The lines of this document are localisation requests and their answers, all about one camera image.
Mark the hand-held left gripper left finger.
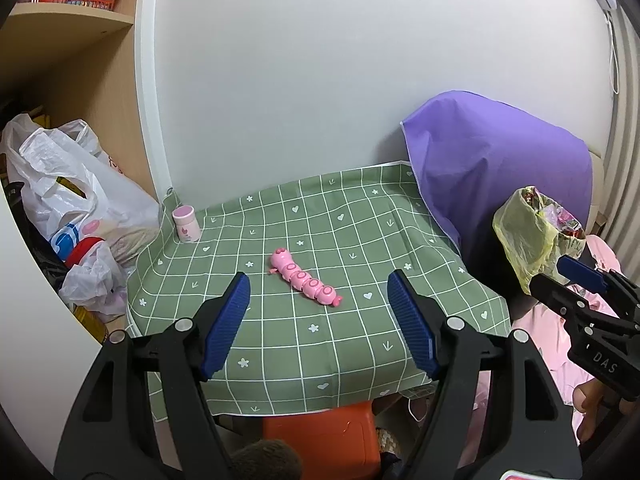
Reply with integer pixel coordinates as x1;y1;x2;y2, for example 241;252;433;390
55;271;252;480

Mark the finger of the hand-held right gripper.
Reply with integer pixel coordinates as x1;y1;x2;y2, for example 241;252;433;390
529;273;637;334
556;254;640;319

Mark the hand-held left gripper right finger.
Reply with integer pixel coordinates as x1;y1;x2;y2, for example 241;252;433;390
387;268;583;480

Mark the yellow plastic bag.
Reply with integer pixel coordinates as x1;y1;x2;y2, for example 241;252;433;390
492;186;587;296

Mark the person's right hand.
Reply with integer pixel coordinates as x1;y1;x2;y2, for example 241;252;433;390
572;379;622;444

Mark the pink blanket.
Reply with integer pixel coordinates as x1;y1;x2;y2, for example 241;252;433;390
462;232;640;466

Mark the green checked tablecloth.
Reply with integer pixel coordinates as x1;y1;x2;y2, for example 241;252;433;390
125;160;512;421

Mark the pink caterpillar toy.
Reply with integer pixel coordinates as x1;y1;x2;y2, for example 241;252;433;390
270;247;343;308

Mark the yellow packet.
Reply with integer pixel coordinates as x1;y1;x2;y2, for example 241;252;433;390
75;305;108;343

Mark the crumpled white plastic bag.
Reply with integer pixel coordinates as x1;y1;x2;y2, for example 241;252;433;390
59;242;128;317

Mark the brown fuzzy sleeve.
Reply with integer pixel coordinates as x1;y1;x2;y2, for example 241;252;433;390
230;439;303;480

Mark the orange plastic stool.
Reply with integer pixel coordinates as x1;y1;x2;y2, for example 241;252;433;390
262;400;382;480

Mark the beige striped curtain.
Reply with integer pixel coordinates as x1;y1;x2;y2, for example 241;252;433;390
602;5;640;281

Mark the purple cloth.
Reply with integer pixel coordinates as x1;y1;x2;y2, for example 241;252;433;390
400;90;593;281

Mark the large white plastic bag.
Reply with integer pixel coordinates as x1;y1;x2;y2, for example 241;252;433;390
0;112;162;266

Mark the red plastic item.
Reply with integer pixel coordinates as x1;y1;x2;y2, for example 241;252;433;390
65;236;103;266

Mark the black bag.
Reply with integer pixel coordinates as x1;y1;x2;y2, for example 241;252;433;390
5;180;66;291

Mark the wooden shelf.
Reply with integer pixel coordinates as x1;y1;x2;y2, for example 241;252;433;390
0;0;167;201

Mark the white cord loop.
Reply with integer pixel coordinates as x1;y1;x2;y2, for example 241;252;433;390
407;396;431;423

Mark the white hanging cord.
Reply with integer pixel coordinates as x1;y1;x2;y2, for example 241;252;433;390
604;10;621;95

